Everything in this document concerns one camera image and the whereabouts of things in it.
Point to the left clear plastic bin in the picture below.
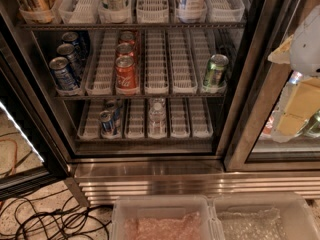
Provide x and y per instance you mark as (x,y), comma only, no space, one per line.
(173,217)

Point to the clear plastic bin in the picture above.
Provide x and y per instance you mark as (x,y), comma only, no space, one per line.
(173,217)
(266,216)

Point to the blue can on bottom shelf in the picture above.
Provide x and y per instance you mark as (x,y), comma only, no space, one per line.
(107,123)

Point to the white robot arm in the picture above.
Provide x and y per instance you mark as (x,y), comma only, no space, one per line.
(310,28)

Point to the open fridge door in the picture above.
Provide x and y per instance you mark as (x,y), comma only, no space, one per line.
(19,111)

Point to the middle red coca-cola can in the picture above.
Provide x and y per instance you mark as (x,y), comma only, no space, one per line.
(124,49)

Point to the green soda can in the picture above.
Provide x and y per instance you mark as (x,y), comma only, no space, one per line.
(215,71)

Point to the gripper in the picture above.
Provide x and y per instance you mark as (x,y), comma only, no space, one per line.
(307,49)

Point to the clear water bottle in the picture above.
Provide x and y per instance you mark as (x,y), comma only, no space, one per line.
(157,117)

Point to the right glass fridge door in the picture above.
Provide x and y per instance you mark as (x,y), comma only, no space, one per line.
(258,91)

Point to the blue pepsi can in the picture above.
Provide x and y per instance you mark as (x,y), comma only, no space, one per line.
(68,50)
(78,40)
(63,74)

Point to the right clear plastic bin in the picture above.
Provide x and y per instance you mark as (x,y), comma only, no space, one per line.
(266,216)

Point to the front red coca-cola can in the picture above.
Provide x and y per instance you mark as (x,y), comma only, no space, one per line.
(126,73)

